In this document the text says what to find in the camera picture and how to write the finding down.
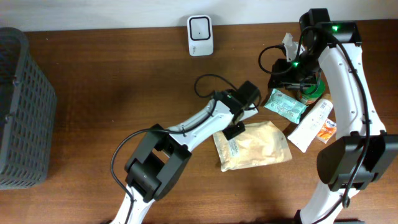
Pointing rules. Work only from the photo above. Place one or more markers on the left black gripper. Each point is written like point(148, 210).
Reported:
point(232, 129)

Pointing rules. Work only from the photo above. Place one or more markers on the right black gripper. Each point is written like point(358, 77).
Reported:
point(290, 82)

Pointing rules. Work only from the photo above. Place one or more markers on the green lid jar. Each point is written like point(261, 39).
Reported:
point(312, 94)

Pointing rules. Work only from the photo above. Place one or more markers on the beige grain pouch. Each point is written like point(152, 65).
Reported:
point(260, 144)

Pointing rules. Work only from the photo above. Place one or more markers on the teal snack packet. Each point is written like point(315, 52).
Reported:
point(285, 106)

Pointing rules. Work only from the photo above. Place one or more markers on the white tube gold cap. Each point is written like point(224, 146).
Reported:
point(308, 128)

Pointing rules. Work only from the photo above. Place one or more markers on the orange tissue pack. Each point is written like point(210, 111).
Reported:
point(327, 131)

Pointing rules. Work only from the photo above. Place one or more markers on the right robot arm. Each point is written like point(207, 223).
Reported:
point(363, 150)

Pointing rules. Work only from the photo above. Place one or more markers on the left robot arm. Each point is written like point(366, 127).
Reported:
point(161, 156)

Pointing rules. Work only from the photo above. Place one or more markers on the grey plastic mesh basket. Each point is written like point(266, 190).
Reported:
point(28, 106)

